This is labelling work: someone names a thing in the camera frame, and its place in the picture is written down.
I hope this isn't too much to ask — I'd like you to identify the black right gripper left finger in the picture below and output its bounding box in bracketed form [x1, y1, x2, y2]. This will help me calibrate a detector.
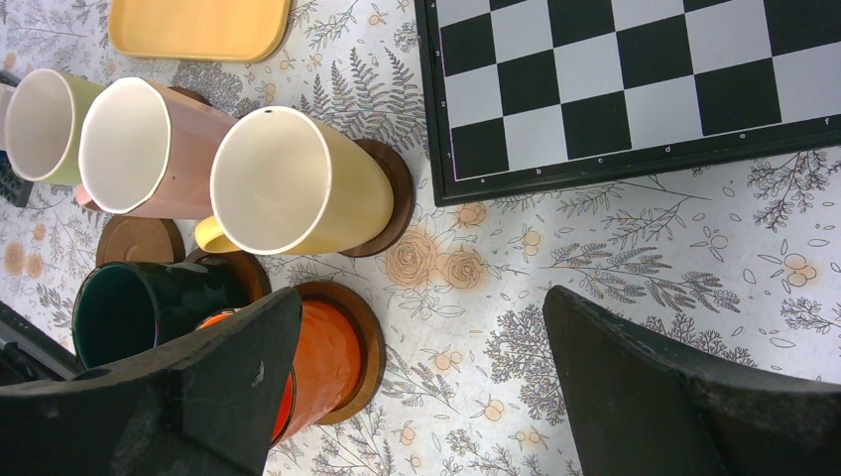
[1, 288, 302, 475]

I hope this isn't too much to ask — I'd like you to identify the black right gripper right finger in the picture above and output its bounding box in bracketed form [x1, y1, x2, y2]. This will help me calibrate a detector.
[542, 286, 840, 475]

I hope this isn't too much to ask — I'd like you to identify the dark green mug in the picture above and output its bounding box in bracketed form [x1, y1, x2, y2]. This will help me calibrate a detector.
[71, 262, 251, 369]

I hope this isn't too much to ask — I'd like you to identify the orange cup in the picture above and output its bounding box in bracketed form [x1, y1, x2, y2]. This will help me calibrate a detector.
[195, 300, 364, 448]

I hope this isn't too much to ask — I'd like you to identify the brown coaster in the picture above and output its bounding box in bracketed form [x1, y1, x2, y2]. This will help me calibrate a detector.
[184, 249, 272, 302]
[170, 86, 210, 105]
[296, 282, 386, 425]
[95, 215, 185, 266]

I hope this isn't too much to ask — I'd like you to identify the cream yellow mug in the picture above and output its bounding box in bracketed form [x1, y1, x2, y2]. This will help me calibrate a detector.
[194, 106, 394, 255]

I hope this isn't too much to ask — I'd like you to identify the pink mug front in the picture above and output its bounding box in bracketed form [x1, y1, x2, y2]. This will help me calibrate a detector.
[75, 77, 237, 220]

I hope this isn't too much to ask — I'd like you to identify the pink mug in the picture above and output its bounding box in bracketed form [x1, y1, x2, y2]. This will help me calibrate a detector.
[75, 77, 237, 220]
[4, 68, 104, 186]

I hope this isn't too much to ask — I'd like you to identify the dark walnut wooden coaster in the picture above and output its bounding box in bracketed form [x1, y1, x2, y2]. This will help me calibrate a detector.
[341, 139, 417, 258]

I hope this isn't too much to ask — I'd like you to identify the pink mug back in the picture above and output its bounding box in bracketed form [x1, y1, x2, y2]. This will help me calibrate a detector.
[4, 68, 104, 186]

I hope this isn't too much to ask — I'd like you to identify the black and white chessboard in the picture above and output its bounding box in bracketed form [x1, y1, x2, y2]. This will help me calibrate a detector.
[415, 0, 840, 206]

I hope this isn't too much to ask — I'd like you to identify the yellow plastic tray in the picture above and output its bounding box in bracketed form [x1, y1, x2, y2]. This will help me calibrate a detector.
[107, 0, 292, 63]

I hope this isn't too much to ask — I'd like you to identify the floral patterned tablecloth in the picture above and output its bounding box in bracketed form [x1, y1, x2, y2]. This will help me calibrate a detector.
[1, 1, 840, 475]

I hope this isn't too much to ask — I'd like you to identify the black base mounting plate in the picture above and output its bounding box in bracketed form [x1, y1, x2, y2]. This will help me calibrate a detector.
[1, 302, 84, 386]

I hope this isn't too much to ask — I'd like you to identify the grey building block baseplate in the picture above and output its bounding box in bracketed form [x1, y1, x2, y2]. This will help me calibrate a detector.
[1, 70, 33, 208]

